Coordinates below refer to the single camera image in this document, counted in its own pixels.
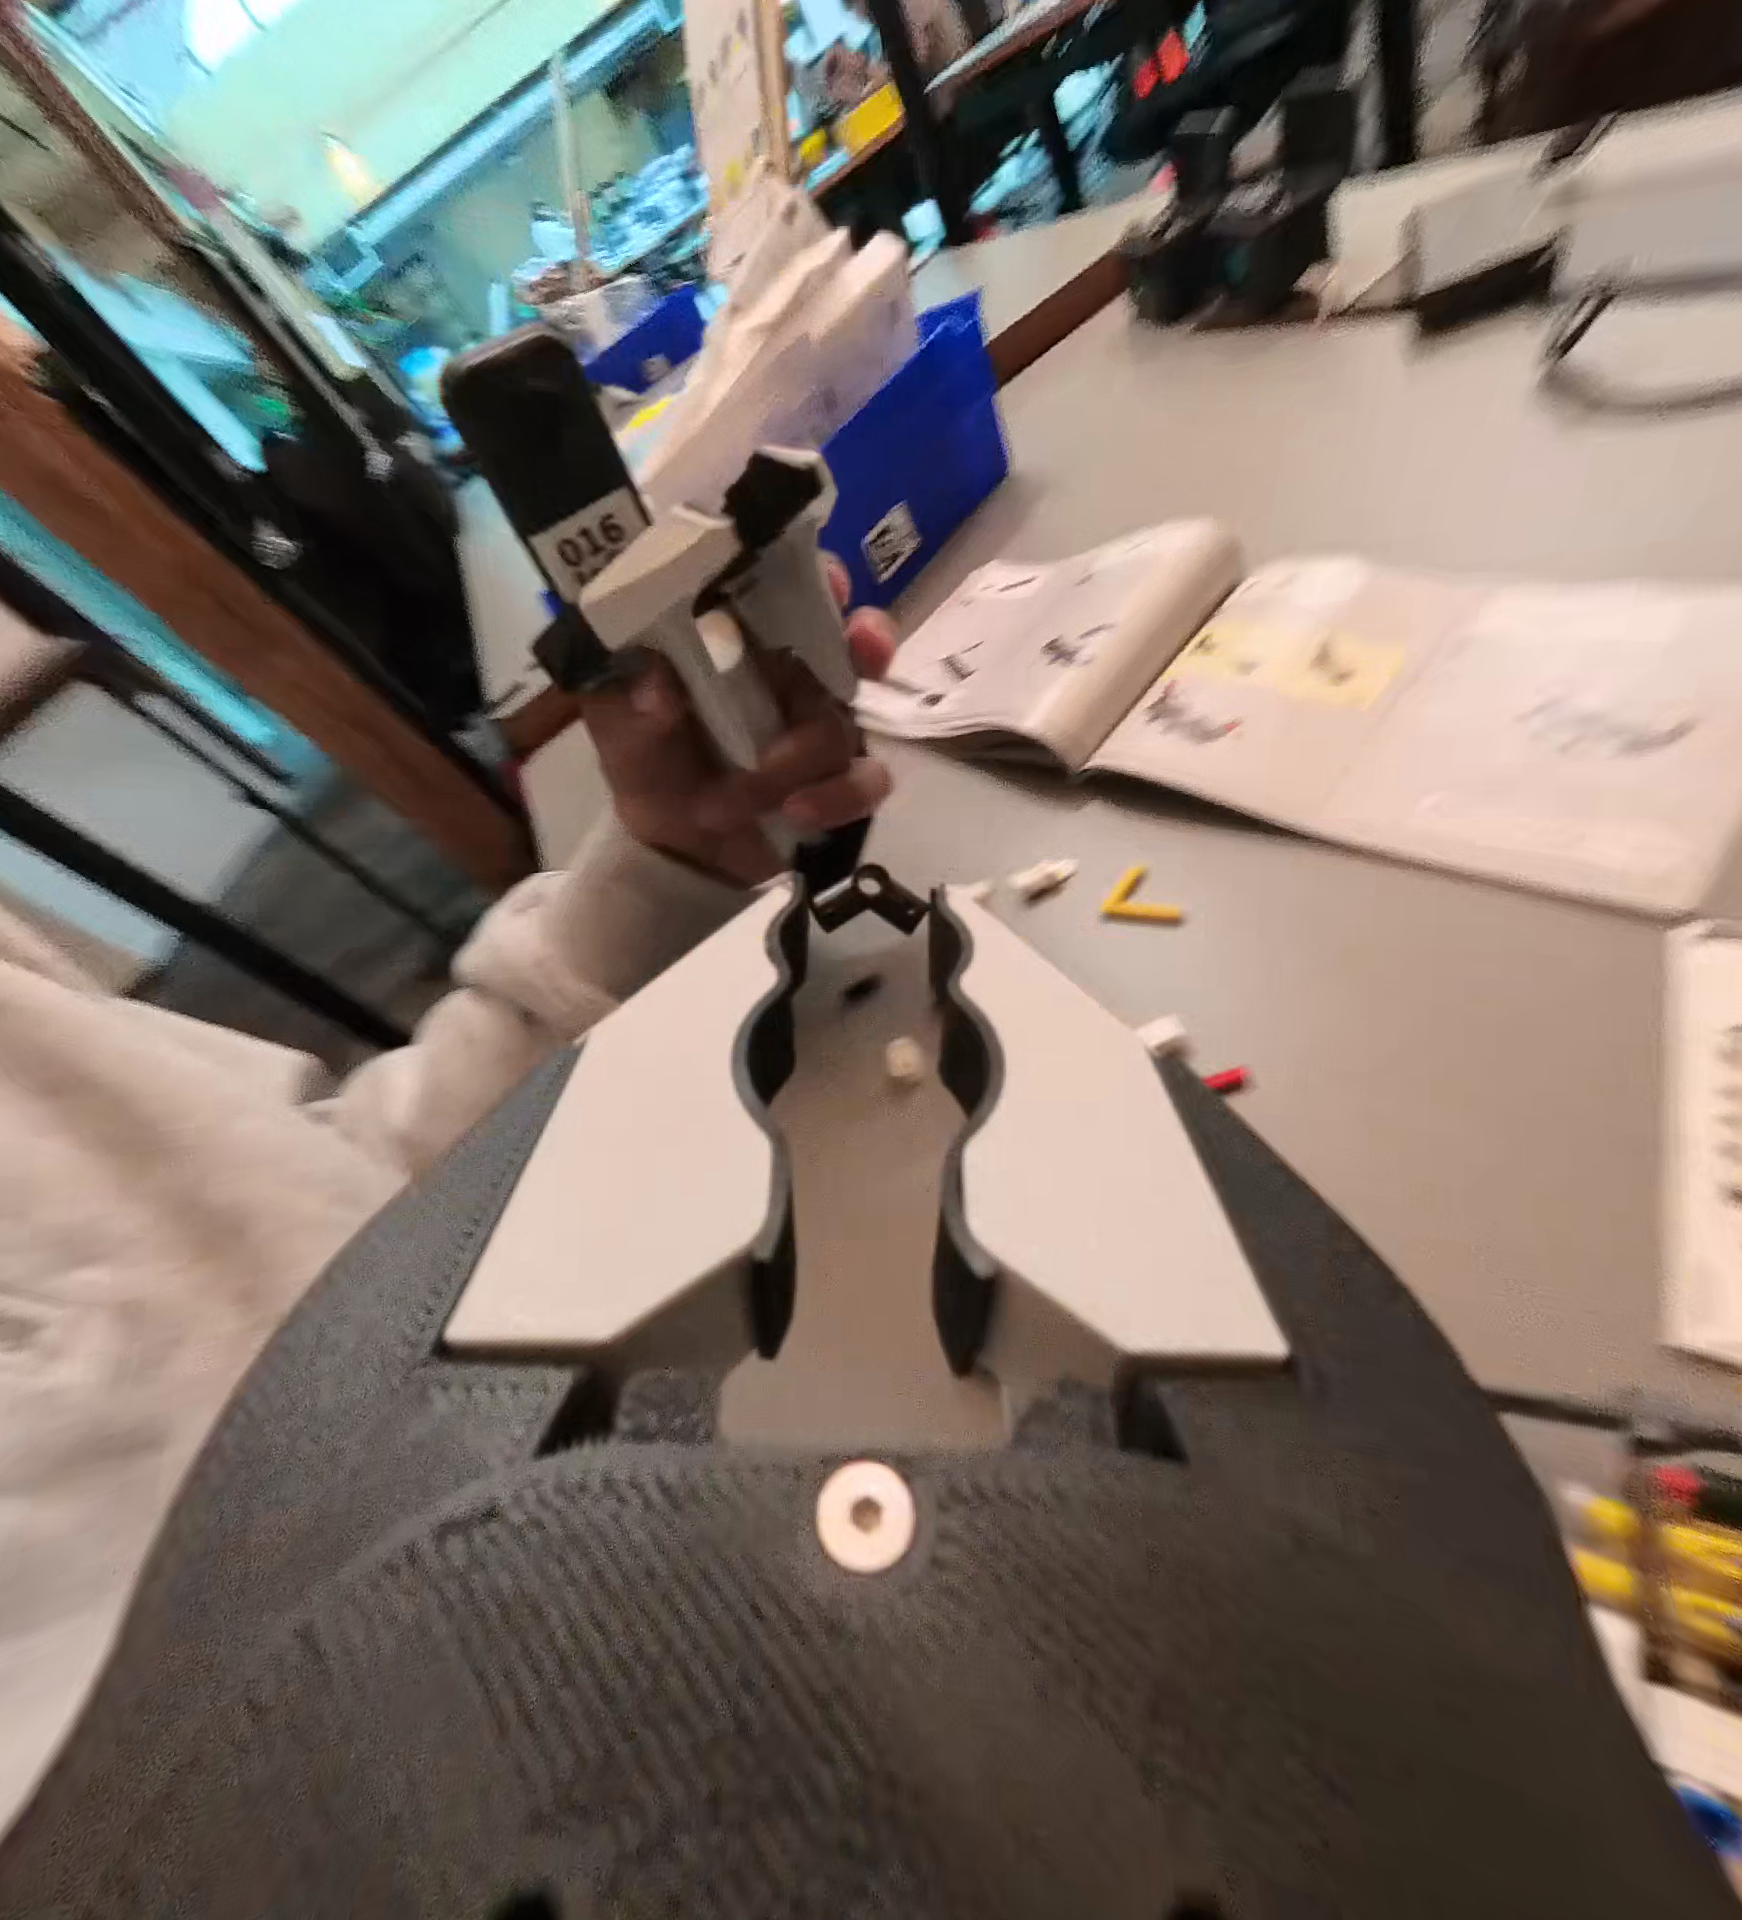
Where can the yellow angled lego piece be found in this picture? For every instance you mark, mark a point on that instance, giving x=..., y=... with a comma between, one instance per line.
x=1134, y=908

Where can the lego helicopter model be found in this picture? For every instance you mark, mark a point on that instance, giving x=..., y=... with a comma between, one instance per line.
x=1711, y=1575

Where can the grey sweatshirt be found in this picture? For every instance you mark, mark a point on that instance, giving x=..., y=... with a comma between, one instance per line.
x=92, y=1275

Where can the white lego beam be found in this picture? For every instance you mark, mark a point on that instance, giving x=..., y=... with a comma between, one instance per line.
x=1162, y=1033

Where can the white lego panel piece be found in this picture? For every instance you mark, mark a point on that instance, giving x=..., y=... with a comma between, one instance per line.
x=1045, y=877

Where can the crumpled white paper bags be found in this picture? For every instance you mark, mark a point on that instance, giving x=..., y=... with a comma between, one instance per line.
x=796, y=345

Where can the person's left hand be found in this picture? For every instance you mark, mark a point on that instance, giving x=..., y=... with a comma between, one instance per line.
x=707, y=795

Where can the white short lego liftarm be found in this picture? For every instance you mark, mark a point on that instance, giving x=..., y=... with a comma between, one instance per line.
x=904, y=1060

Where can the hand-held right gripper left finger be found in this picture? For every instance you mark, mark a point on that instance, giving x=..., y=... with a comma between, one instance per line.
x=631, y=1200

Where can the blue plastic bin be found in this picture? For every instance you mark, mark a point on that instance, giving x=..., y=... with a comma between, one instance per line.
x=932, y=435

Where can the lego instruction booklet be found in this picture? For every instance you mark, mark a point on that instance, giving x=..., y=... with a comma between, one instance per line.
x=1411, y=720

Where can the wooden post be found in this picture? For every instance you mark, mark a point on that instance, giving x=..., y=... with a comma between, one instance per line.
x=137, y=541

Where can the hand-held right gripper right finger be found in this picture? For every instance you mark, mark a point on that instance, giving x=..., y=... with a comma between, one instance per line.
x=1110, y=1200

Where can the person's left forearm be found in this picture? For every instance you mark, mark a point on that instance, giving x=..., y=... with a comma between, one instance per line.
x=556, y=960

